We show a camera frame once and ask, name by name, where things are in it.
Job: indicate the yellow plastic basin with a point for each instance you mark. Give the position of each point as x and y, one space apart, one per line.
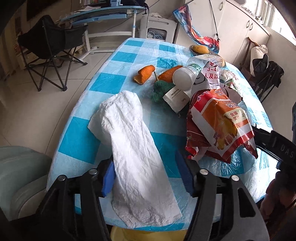
123 234

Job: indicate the clear plastic bottle white cap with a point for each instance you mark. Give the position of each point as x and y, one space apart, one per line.
199 69

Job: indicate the white printed plastic wrapper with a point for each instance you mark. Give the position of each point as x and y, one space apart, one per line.
219 76

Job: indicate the orange peel piece left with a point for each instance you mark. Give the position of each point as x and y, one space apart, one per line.
144 74

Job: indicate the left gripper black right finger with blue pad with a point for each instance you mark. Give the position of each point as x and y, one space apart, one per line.
224 210

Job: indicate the blue checkered plastic tablecloth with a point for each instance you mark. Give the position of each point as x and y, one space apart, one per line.
79 150

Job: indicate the blue white study desk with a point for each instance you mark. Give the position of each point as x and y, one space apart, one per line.
103 14

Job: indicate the white paper towel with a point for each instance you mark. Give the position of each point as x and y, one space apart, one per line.
142 193

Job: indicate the white wall cabinet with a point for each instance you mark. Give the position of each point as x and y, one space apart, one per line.
233 24

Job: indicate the white plastic stool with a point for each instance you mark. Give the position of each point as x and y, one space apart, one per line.
157 28

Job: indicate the black folding camping chair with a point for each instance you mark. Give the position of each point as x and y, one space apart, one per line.
43 44

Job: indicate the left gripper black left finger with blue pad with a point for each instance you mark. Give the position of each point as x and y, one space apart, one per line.
71 208

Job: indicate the colourful patterned bag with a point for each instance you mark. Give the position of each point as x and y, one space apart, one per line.
183 16

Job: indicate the light green sofa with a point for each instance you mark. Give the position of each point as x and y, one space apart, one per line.
24 173

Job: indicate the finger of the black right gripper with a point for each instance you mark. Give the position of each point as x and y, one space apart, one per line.
276 146

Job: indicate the red orange snack bag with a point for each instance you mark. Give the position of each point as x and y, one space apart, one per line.
217 127

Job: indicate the dark wooden chair with clothes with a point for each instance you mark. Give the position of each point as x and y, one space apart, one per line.
262 74

